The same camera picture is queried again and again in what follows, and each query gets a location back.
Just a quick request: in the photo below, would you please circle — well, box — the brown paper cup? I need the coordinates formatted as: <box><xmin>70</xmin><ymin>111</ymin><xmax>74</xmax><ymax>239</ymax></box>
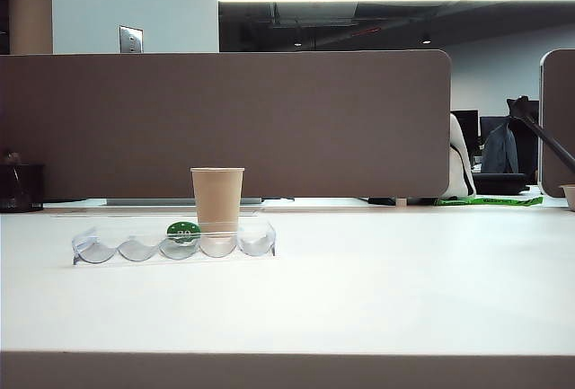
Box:
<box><xmin>190</xmin><ymin>166</ymin><xmax>246</xmax><ymax>240</ymax></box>

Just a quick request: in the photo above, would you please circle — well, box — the green poker chip 20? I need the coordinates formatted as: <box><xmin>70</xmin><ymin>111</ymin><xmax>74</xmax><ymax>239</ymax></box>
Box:
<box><xmin>166</xmin><ymin>219</ymin><xmax>201</xmax><ymax>244</ymax></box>

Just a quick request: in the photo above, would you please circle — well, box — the clear plastic chip tray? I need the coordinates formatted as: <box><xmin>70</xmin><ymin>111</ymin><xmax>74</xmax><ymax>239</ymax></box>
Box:
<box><xmin>71</xmin><ymin>221</ymin><xmax>277</xmax><ymax>267</ymax></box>

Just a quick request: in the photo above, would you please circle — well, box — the wide brown desk partition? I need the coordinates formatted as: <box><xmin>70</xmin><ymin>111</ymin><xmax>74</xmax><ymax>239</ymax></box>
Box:
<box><xmin>0</xmin><ymin>49</ymin><xmax>453</xmax><ymax>201</ymax></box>

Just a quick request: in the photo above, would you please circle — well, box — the black computer monitor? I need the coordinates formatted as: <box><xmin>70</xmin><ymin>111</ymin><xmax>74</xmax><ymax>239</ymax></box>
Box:
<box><xmin>451</xmin><ymin>109</ymin><xmax>481</xmax><ymax>156</ymax></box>

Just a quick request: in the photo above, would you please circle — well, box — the brown foreground panel edge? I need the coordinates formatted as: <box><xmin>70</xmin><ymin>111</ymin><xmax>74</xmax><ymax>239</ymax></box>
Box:
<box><xmin>0</xmin><ymin>350</ymin><xmax>575</xmax><ymax>389</ymax></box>

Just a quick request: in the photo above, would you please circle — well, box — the green paper strip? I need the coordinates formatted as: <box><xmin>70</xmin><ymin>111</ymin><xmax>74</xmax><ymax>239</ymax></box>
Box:
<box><xmin>438</xmin><ymin>195</ymin><xmax>544</xmax><ymax>207</ymax></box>

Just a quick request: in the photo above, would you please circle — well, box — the blue-grey jacket on chair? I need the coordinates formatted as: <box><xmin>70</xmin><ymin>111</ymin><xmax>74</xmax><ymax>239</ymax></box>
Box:
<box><xmin>482</xmin><ymin>119</ymin><xmax>520</xmax><ymax>175</ymax></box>

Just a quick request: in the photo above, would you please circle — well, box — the black office chair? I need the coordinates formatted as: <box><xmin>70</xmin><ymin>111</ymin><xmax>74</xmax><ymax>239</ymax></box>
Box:
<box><xmin>511</xmin><ymin>100</ymin><xmax>541</xmax><ymax>183</ymax></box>

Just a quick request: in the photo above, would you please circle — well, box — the black slanted rod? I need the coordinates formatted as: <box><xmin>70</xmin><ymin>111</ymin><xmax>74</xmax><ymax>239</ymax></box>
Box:
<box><xmin>507</xmin><ymin>95</ymin><xmax>575</xmax><ymax>164</ymax></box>

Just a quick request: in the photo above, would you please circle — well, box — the dark mesh pen holder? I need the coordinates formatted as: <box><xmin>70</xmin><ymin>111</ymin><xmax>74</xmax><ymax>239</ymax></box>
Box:
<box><xmin>0</xmin><ymin>150</ymin><xmax>46</xmax><ymax>213</ymax></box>

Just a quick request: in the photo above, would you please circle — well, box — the narrow brown desk partition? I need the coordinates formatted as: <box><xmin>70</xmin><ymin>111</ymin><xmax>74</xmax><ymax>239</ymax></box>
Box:
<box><xmin>538</xmin><ymin>49</ymin><xmax>575</xmax><ymax>199</ymax></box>

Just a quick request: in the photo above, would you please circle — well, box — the beige paper bowl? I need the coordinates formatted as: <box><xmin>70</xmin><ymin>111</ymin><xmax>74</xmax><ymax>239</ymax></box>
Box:
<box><xmin>559</xmin><ymin>183</ymin><xmax>575</xmax><ymax>211</ymax></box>

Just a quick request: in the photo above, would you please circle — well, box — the silver rail under partition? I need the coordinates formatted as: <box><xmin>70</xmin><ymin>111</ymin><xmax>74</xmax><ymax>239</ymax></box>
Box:
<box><xmin>106</xmin><ymin>197</ymin><xmax>264</xmax><ymax>207</ymax></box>

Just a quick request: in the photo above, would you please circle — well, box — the silver wall switch plate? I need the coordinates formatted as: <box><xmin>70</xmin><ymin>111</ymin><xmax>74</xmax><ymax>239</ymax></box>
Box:
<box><xmin>119</xmin><ymin>24</ymin><xmax>145</xmax><ymax>54</ymax></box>

